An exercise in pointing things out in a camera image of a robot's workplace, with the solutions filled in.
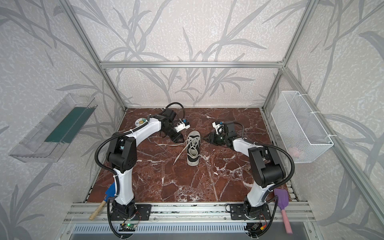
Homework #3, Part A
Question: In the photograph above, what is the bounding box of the black white canvas sneaker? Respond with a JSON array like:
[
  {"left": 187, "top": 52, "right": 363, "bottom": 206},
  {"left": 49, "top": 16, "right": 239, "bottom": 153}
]
[{"left": 187, "top": 131, "right": 201, "bottom": 166}]

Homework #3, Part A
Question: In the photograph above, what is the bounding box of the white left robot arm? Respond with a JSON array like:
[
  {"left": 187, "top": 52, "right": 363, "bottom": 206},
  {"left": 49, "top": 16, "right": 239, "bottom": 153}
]
[{"left": 95, "top": 102, "right": 190, "bottom": 219}]

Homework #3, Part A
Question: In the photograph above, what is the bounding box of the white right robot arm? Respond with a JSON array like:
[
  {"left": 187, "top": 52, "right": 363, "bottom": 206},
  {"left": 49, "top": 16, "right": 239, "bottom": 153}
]
[{"left": 204, "top": 121, "right": 295, "bottom": 220}]

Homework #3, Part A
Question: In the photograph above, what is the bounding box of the pink object in basket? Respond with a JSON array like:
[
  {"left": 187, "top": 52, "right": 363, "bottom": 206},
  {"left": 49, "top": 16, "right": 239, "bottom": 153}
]
[{"left": 289, "top": 147, "right": 302, "bottom": 159}]

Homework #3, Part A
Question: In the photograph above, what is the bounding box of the purple pink toy shovel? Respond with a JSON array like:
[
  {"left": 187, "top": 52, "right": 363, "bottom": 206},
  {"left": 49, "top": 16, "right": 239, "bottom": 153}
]
[{"left": 274, "top": 188, "right": 293, "bottom": 235}]

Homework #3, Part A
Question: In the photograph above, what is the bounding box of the blue toy spatula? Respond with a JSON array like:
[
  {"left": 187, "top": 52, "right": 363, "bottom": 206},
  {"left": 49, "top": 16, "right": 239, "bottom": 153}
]
[{"left": 89, "top": 184, "right": 116, "bottom": 221}]

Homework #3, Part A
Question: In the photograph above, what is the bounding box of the green circuit board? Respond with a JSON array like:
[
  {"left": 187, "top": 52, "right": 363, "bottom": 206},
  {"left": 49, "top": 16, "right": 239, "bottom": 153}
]
[{"left": 118, "top": 223, "right": 139, "bottom": 233}]

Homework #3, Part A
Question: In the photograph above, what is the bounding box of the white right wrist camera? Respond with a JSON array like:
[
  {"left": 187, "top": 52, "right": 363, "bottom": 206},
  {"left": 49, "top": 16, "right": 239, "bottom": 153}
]
[{"left": 212, "top": 121, "right": 224, "bottom": 135}]

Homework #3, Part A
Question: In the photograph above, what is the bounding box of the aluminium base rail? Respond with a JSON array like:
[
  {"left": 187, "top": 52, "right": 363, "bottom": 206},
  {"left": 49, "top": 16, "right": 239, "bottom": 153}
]
[{"left": 63, "top": 202, "right": 316, "bottom": 224}]

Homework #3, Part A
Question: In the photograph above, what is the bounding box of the aluminium horizontal frame bar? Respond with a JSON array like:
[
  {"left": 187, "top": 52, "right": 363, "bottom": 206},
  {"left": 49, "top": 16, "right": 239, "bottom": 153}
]
[{"left": 100, "top": 61, "right": 283, "bottom": 69}]

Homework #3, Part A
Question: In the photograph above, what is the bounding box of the white wire mesh basket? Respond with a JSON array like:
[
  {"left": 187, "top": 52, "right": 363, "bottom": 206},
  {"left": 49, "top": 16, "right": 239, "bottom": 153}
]
[{"left": 271, "top": 91, "right": 334, "bottom": 164}]

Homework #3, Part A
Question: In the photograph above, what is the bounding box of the clear plastic wall tray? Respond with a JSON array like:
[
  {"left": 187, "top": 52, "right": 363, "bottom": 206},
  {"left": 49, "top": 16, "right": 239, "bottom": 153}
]
[{"left": 9, "top": 94, "right": 98, "bottom": 163}]

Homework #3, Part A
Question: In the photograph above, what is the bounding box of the aluminium frame post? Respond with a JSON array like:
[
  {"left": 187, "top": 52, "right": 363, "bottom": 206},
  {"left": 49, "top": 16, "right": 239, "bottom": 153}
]
[{"left": 261, "top": 0, "right": 319, "bottom": 110}]

